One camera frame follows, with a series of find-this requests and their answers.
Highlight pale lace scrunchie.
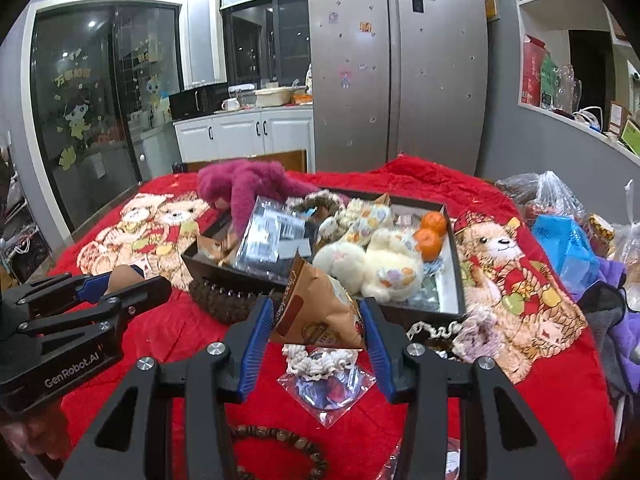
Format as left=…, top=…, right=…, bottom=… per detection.
left=450, top=310, right=498, bottom=363

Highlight small bagged badge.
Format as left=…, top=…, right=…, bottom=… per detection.
left=375, top=437, right=468, bottom=480

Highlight silver refrigerator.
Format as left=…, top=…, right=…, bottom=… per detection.
left=306, top=0, right=490, bottom=177

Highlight glass vases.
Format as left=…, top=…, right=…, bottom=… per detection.
left=555, top=65, right=584, bottom=113

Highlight dark scrunchie with white lace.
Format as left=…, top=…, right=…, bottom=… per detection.
left=406, top=321, right=463, bottom=356

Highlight blue plastic bag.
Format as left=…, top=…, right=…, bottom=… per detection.
left=531, top=214, right=601, bottom=293

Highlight clear bag with round item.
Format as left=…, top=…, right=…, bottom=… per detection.
left=277, top=360, right=378, bottom=429

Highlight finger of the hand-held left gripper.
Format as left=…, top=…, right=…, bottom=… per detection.
left=0, top=271, right=114, bottom=322
left=15, top=275, right=174, bottom=357

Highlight white plush rabbit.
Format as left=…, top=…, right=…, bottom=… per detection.
left=312, top=199, right=426, bottom=303

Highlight red box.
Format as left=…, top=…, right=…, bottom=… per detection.
left=521, top=35, right=549, bottom=107

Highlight red printed blanket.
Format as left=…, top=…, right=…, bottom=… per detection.
left=47, top=155, right=618, bottom=480

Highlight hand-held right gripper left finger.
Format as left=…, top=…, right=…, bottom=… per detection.
left=60, top=295, right=275, bottom=480

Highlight black microwave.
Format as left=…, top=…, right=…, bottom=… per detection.
left=168, top=82, right=229, bottom=121

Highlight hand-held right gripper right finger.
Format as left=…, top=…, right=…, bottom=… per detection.
left=360, top=296, right=571, bottom=480

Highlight glass sliding door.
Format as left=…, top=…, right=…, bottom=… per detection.
left=30, top=4, right=183, bottom=233

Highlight brown crochet scrunchie dark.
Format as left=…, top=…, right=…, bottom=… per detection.
left=189, top=276, right=285, bottom=326

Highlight cream basin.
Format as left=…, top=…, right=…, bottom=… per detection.
left=254, top=87, right=294, bottom=108

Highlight dark grey cloth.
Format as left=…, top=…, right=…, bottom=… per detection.
left=580, top=282, right=627, bottom=342

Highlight clear packet with black item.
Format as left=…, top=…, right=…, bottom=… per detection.
left=235, top=195, right=317, bottom=281

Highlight person's left hand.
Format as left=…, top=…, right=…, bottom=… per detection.
left=0, top=402, right=67, bottom=462

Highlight tan object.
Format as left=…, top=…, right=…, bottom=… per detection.
left=109, top=265, right=147, bottom=293

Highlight black tray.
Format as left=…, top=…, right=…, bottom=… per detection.
left=181, top=187, right=468, bottom=322

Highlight wooden bead bracelet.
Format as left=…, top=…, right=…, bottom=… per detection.
left=227, top=424, right=331, bottom=480

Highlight white kitchen cabinet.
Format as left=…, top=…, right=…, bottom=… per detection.
left=172, top=105, right=316, bottom=163

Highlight pink plush bear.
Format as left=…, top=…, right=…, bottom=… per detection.
left=196, top=159, right=326, bottom=233

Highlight clear plastic bag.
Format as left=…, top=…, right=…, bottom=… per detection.
left=495, top=170, right=588, bottom=226

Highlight purple plush toy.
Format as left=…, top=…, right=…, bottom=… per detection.
left=575, top=255, right=640, bottom=396

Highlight brown scrunchie with lace trim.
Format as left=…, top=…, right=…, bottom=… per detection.
left=286, top=189, right=351, bottom=217

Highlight green framed box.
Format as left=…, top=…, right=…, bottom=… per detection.
left=621, top=120, right=640, bottom=156

